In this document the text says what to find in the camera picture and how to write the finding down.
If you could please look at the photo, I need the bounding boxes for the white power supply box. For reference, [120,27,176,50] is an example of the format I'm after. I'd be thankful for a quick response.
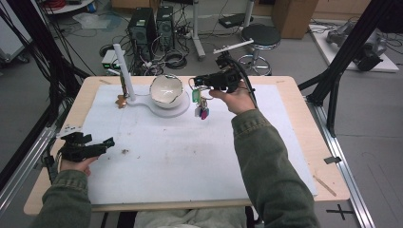
[101,49,126,72]

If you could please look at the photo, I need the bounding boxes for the flat black device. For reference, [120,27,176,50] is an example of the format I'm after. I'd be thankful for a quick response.
[218,12,255,29]

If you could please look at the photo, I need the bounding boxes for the white table mat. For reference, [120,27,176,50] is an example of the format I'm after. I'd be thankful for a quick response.
[80,84,318,205]

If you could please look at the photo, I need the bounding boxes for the grey robot equipment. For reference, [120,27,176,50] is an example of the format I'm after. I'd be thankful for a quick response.
[326,21,388,72]

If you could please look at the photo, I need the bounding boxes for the small black computer tower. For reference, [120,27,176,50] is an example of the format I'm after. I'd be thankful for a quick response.
[155,5,176,51]

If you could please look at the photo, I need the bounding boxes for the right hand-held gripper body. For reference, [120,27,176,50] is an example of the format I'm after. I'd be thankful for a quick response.
[212,38,255,94]

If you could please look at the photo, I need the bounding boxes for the bunch of colourful key tags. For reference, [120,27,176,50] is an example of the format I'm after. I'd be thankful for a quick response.
[188,77,213,121]

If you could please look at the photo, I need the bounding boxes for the white ceramic bowl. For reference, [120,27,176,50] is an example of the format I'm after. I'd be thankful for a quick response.
[148,74,184,110]

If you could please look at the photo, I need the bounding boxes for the person's left hand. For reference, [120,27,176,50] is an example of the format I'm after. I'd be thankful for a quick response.
[59,155,99,177]

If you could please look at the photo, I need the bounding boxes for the round white table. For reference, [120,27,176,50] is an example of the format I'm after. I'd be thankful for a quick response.
[41,0,96,15]

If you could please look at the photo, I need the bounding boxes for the black metal frame stand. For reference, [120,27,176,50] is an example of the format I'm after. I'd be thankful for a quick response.
[0,0,91,191]
[297,0,397,138]

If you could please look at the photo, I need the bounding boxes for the person's right hand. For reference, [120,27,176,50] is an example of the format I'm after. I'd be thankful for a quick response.
[208,80,258,117]

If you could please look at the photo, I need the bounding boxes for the left hand-held gripper black cable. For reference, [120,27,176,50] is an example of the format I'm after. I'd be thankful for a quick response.
[43,145,62,185]

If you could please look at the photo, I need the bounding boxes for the cardboard box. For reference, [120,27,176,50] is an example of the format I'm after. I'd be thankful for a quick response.
[271,0,319,40]

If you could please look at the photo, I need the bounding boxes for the white floor platform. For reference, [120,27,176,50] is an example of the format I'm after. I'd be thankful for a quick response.
[308,23,400,73]

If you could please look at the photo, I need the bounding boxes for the thin wooden stick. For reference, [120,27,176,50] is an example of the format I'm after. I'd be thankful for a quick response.
[313,175,337,198]

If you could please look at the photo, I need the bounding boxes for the clear plastic sheet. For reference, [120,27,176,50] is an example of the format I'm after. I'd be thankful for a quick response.
[72,12,112,30]

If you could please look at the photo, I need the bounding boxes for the white desk leg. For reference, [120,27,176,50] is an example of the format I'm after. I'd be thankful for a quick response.
[191,0,207,62]
[242,0,256,29]

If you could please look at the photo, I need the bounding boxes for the person's lap pale trousers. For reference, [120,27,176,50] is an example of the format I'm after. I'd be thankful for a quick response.
[132,207,248,228]

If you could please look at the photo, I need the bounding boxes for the large black computer tower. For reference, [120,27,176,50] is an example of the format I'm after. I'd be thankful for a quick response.
[127,7,158,61]

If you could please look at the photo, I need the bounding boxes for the coil of black cables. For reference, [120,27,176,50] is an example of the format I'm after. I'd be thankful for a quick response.
[163,50,188,70]

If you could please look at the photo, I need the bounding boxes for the hand-held gripper black cable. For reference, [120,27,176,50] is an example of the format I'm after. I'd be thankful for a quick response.
[225,56,259,109]
[43,145,62,185]

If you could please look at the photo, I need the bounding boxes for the aluminium rail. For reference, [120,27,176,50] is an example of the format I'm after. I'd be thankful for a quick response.
[305,96,376,228]
[0,126,61,218]

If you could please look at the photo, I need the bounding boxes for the black round stool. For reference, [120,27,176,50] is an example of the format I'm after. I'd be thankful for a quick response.
[228,24,282,76]

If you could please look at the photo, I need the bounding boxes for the right hand-held gripper black cable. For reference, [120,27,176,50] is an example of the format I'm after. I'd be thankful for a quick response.
[225,56,259,109]

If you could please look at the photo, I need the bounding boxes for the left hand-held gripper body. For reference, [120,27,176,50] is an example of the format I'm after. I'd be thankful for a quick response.
[56,123,93,163]

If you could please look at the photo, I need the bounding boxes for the brown leather keychain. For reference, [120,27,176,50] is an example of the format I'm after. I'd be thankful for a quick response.
[114,70,129,109]

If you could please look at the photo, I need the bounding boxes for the white stand with pole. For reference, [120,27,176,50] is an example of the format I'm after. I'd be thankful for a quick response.
[106,43,191,119]

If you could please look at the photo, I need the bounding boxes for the white cabinet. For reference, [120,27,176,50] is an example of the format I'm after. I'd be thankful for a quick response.
[0,12,33,63]

